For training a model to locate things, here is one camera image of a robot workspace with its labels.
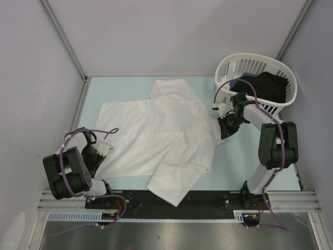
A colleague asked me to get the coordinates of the right aluminium corner post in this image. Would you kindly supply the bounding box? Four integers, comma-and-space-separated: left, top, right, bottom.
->
275, 0, 316, 61

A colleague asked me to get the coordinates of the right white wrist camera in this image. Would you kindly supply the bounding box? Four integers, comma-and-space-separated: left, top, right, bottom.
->
212, 103, 228, 117

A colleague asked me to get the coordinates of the white long sleeve shirt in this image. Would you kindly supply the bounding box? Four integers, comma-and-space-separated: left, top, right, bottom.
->
96, 79, 222, 206

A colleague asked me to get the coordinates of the aluminium corner post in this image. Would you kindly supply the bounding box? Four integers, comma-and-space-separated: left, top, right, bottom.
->
275, 0, 316, 61
39, 0, 87, 82

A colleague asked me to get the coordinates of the left aluminium corner post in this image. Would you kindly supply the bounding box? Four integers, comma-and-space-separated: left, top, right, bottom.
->
39, 0, 87, 82

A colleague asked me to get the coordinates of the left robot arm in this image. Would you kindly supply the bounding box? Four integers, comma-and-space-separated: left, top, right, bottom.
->
43, 127, 119, 208

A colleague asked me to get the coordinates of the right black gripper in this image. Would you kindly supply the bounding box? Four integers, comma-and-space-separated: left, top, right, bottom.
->
217, 112, 247, 139

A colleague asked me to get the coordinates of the black shirt in basket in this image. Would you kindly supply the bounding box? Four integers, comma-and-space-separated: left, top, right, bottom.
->
231, 71, 288, 103

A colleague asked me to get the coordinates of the blue slotted cable duct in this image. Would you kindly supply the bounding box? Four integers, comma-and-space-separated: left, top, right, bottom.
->
48, 211, 102, 221

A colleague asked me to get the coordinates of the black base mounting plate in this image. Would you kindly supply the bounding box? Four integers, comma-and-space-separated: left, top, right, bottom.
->
85, 189, 270, 219

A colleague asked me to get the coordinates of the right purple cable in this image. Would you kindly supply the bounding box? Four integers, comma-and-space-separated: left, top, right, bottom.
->
213, 79, 291, 232

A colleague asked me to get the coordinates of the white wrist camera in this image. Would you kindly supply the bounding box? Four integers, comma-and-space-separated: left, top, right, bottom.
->
96, 142, 114, 157
212, 103, 228, 117

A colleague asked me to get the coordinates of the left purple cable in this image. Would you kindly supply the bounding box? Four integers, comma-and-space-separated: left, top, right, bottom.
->
57, 127, 128, 230

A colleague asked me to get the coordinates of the purple cable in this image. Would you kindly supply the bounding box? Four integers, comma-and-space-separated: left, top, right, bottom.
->
57, 127, 128, 230
213, 79, 291, 232

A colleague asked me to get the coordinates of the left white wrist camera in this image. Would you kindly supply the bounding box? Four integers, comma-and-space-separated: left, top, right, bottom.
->
96, 142, 114, 157

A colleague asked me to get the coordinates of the white plastic laundry basket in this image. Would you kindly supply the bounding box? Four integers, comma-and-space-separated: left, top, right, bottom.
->
213, 53, 298, 115

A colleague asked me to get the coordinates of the aluminium frame rail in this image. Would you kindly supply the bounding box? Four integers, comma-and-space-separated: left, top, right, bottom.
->
37, 191, 321, 213

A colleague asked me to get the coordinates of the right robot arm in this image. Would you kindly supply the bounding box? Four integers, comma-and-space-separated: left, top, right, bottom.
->
217, 93, 299, 210

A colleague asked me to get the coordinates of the blue shirt in basket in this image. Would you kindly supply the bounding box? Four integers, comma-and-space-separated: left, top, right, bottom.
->
229, 78, 244, 91

